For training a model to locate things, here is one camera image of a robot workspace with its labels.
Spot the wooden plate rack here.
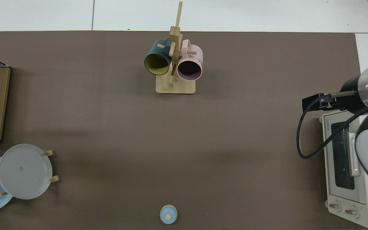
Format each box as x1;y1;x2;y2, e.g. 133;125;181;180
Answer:
0;149;59;196

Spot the brown table cloth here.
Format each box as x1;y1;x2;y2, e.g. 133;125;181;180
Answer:
0;30;365;230

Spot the pale toaster oven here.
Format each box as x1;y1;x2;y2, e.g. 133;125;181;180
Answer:
319;109;368;229

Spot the pink mug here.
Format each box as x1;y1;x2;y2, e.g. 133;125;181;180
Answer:
176;39;203;81

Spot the dark teal mug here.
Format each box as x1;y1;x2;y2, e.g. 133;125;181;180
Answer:
144;38;172;76

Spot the wooden cup stand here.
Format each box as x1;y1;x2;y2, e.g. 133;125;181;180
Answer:
156;1;196;95

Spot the grey plate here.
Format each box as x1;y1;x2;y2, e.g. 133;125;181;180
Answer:
0;144;53;200

